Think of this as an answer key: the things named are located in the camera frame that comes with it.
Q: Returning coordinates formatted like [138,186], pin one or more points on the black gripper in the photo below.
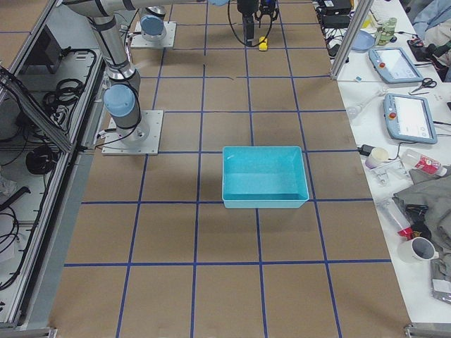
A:
[245,8]

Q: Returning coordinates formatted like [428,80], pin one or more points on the yellow beetle toy car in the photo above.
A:
[263,44]

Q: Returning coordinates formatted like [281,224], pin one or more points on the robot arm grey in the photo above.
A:
[152,24]
[121,99]

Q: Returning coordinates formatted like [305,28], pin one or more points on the light blue bowl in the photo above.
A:
[363,42]

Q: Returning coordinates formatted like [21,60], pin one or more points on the upper teach pendant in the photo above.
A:
[394,66]

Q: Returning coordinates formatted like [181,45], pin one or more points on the teach pendant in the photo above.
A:
[408,118]
[394,66]

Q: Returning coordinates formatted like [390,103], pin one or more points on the turquoise plastic bin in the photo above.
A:
[264,177]

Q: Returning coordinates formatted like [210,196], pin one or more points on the scissors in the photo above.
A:
[427,82]

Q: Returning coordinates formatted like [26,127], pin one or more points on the lower teach pendant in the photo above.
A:
[408,118]

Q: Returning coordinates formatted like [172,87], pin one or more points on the paper cup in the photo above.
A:
[378,156]

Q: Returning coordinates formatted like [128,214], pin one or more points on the clear plastic bottle red label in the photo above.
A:
[423,163]

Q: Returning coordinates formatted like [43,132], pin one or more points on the red capped tube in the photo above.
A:
[395,218]

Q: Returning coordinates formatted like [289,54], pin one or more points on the grey cloth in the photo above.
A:
[434,192]

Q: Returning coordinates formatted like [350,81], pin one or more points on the white mug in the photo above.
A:
[416,250]

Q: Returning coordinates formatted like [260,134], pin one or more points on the aluminium frame post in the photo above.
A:
[356,23]

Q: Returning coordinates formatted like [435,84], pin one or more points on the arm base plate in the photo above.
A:
[161,39]
[144,140]

